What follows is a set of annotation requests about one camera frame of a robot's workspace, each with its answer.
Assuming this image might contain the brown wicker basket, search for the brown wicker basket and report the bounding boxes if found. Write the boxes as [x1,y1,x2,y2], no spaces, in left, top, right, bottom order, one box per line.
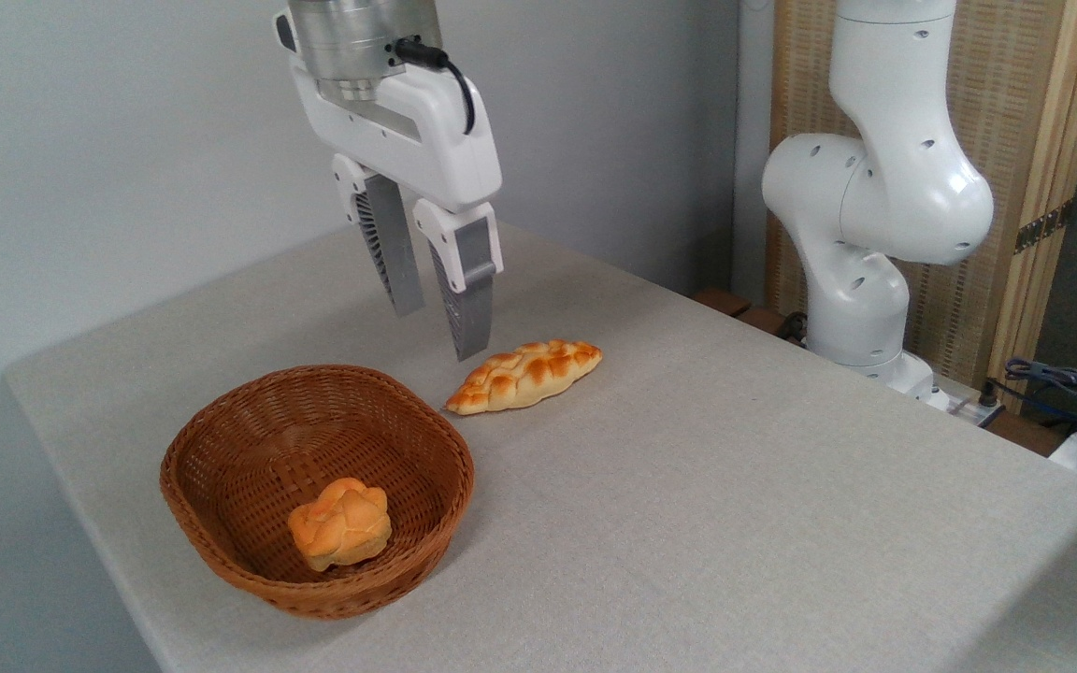
[160,364,476,622]

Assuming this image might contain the grey tablecloth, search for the grey tablecloth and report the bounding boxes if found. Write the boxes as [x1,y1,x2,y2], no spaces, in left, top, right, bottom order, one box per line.
[4,220,1077,673]

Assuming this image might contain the blue grey cable bundle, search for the blue grey cable bundle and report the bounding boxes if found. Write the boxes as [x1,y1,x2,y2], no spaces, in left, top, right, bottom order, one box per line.
[1002,357,1077,436]

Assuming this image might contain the wooden woven folding screen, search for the wooden woven folding screen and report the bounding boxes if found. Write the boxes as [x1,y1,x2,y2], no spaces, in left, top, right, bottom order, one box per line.
[767,0,1077,412]

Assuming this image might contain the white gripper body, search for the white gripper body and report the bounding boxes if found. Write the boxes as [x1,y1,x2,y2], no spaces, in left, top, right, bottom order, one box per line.
[290,54,504,215]

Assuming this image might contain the brass screen hinge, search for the brass screen hinge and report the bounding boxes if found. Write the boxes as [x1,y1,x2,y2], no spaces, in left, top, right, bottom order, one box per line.
[1013,199,1075,255]

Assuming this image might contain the long braided bread loaf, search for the long braided bread loaf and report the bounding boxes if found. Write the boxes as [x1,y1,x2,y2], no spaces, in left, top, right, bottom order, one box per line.
[445,339,604,416]

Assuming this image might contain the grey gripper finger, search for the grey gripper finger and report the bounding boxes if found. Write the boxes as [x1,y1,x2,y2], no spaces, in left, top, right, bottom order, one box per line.
[332,153,427,318]
[412,198,505,363]

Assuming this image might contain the black plug at robot base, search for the black plug at robot base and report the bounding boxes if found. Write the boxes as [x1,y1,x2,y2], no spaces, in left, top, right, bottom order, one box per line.
[976,378,1007,429]

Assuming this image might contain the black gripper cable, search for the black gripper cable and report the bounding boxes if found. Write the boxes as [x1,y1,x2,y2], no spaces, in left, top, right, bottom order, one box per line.
[395,38,478,136]

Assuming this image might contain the round knotted bread roll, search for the round knotted bread roll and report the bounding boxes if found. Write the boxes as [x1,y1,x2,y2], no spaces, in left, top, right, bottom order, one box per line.
[288,477,394,573]

